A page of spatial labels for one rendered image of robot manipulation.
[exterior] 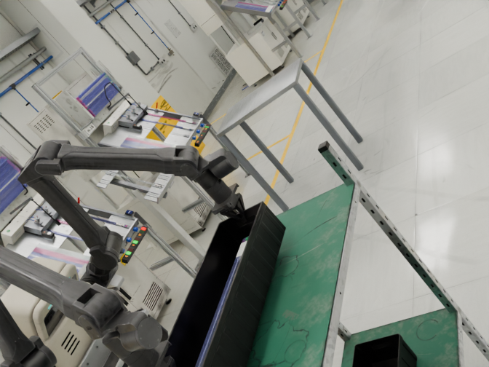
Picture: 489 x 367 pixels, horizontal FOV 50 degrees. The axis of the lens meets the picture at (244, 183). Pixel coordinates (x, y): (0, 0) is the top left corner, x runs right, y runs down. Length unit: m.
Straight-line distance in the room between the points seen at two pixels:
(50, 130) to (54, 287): 3.81
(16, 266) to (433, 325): 1.33
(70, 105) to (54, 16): 2.17
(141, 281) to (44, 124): 1.65
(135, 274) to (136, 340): 3.12
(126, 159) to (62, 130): 3.37
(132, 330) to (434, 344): 1.13
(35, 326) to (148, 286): 2.62
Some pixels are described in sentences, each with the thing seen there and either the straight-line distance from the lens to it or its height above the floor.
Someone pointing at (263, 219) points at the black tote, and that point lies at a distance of 1.46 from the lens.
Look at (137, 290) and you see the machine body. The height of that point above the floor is 0.31.
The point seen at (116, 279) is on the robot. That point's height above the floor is 1.13.
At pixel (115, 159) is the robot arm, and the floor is 1.46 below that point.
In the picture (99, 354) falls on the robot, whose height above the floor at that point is 1.07.
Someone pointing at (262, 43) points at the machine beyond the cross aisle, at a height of 0.46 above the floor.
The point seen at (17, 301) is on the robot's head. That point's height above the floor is 1.35.
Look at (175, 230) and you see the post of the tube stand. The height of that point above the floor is 0.39.
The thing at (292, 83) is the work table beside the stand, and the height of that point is 0.79.
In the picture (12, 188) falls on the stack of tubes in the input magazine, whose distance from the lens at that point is 4.02.
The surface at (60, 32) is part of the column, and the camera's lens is 6.80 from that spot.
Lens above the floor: 1.66
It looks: 19 degrees down
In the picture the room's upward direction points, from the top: 42 degrees counter-clockwise
